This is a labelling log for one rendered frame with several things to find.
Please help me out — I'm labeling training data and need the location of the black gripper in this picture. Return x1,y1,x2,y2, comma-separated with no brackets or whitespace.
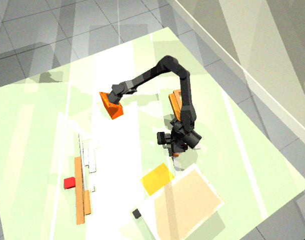
156,127,183,145

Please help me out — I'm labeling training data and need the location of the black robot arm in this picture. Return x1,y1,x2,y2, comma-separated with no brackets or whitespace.
106,55,202,153

